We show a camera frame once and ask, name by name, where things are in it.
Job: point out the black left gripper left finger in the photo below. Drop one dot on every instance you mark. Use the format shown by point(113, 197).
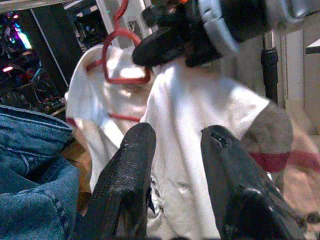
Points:
point(125, 175)

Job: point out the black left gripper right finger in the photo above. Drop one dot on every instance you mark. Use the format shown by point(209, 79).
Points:
point(237, 195)

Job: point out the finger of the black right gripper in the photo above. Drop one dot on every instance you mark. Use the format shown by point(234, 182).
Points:
point(162, 17)
point(160, 50)

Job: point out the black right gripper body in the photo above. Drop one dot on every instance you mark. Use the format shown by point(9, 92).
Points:
point(197, 37)

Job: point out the red plastic hanger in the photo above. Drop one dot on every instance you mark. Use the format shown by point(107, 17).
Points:
point(120, 31)

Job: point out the white shirt with tan cuffs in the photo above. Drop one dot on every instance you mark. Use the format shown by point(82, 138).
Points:
point(190, 105)

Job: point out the blue denim garment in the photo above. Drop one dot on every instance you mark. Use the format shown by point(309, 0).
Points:
point(32, 175)

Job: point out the black desk shelf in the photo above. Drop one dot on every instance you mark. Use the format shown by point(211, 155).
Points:
point(50, 37)

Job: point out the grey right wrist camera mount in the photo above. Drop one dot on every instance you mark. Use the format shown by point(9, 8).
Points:
point(220, 30)

